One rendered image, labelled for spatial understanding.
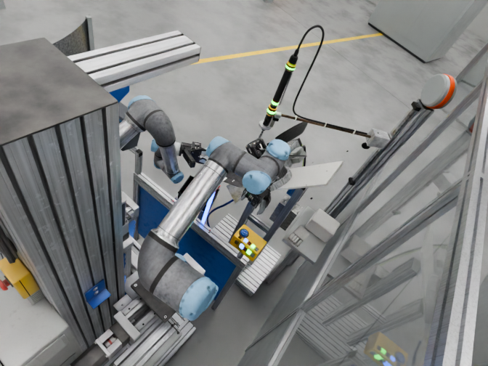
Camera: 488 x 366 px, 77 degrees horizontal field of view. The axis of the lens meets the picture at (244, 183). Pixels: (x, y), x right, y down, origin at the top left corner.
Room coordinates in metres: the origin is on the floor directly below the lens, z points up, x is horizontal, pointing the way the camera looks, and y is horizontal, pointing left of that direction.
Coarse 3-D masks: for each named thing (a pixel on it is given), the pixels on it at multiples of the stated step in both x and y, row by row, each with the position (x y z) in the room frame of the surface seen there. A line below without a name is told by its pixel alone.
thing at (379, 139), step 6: (372, 132) 1.52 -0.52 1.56; (378, 132) 1.53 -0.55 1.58; (384, 132) 1.55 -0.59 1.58; (366, 138) 1.53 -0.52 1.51; (372, 138) 1.49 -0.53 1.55; (378, 138) 1.49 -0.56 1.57; (384, 138) 1.50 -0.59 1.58; (390, 138) 1.52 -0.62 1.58; (372, 144) 1.48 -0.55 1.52; (378, 144) 1.49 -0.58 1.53; (384, 144) 1.50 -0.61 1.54
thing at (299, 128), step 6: (294, 126) 1.56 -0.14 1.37; (300, 126) 1.61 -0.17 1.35; (282, 132) 1.52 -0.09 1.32; (288, 132) 1.56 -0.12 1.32; (294, 132) 1.60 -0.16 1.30; (300, 132) 1.66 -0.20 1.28; (276, 138) 1.50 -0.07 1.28; (282, 138) 1.54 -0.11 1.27; (288, 138) 1.59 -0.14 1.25; (294, 138) 1.64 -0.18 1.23
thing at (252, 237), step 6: (240, 228) 0.94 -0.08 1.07; (246, 228) 0.96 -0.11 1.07; (252, 234) 0.94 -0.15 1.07; (234, 240) 0.88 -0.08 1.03; (240, 240) 0.87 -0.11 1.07; (252, 240) 0.90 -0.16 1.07; (258, 240) 0.91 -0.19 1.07; (264, 240) 0.93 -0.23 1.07; (234, 246) 0.87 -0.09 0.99; (246, 246) 0.86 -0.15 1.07; (258, 246) 0.88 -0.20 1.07; (252, 252) 0.84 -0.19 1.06; (258, 252) 0.85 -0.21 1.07; (252, 258) 0.84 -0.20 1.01
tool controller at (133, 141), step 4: (120, 104) 1.27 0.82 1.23; (120, 108) 1.23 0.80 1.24; (124, 108) 1.25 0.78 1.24; (120, 112) 1.19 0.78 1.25; (124, 112) 1.21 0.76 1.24; (120, 116) 1.16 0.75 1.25; (124, 116) 1.17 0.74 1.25; (120, 120) 1.15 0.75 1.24; (140, 132) 1.21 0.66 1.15; (136, 136) 1.18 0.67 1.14; (132, 140) 1.15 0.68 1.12; (136, 140) 1.18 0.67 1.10; (128, 144) 1.13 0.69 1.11; (132, 144) 1.16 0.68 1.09; (136, 144) 1.18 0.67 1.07; (124, 148) 1.10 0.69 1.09; (128, 148) 1.13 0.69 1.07
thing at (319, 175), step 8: (296, 168) 1.50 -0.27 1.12; (304, 168) 1.47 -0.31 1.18; (312, 168) 1.44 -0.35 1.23; (320, 168) 1.42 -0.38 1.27; (328, 168) 1.39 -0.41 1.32; (336, 168) 1.37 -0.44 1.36; (296, 176) 1.38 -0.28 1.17; (304, 176) 1.36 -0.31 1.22; (312, 176) 1.33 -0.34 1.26; (320, 176) 1.31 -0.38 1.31; (328, 176) 1.29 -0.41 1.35; (288, 184) 1.30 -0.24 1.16; (296, 184) 1.28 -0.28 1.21; (304, 184) 1.25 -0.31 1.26; (312, 184) 1.24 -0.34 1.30; (320, 184) 1.22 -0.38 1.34
